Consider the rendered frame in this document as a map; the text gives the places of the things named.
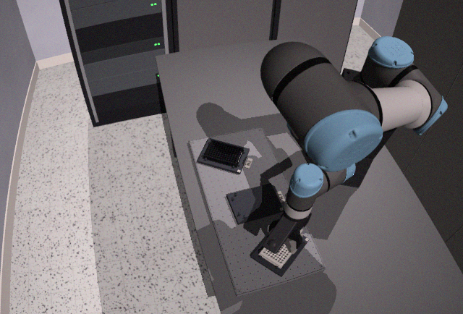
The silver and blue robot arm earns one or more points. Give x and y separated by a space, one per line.
340 122

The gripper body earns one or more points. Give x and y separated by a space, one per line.
298 227

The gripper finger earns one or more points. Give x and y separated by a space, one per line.
271 226
295 243

